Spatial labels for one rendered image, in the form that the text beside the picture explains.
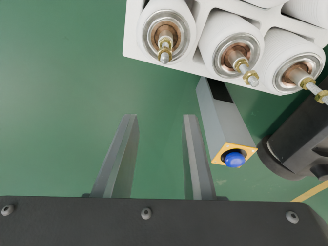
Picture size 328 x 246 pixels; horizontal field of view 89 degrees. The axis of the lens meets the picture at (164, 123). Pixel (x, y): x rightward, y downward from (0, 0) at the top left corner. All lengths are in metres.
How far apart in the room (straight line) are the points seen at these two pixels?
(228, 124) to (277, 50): 0.16
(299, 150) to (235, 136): 0.36
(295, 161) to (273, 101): 0.22
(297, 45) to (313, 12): 0.05
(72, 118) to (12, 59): 0.28
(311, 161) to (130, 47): 0.63
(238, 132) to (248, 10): 0.23
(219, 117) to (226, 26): 0.19
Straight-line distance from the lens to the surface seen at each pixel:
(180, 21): 0.28
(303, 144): 0.70
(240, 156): 0.37
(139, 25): 0.29
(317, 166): 0.74
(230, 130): 0.39
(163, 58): 0.21
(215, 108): 0.43
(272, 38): 0.41
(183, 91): 0.63
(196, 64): 0.39
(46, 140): 1.00
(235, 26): 0.31
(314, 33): 0.45
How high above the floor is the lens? 0.53
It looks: 48 degrees down
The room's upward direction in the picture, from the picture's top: 178 degrees counter-clockwise
